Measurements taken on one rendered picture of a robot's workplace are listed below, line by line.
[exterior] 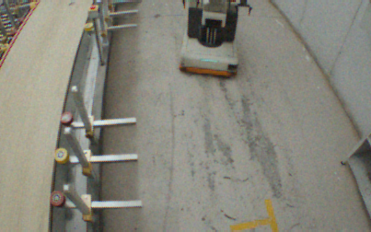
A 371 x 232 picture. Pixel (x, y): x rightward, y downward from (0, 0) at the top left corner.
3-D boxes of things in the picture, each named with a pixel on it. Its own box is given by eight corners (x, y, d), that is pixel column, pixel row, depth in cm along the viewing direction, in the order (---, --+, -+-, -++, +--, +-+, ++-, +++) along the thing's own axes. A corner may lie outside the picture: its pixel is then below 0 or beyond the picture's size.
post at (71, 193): (98, 219, 134) (70, 183, 97) (98, 225, 132) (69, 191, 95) (93, 219, 134) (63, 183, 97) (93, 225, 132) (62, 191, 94)
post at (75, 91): (97, 140, 161) (77, 85, 124) (97, 145, 159) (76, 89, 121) (92, 140, 160) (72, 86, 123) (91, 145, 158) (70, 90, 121)
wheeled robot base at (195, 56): (184, 39, 339) (185, 23, 320) (234, 44, 337) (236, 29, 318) (178, 73, 297) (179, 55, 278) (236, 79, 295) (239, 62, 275)
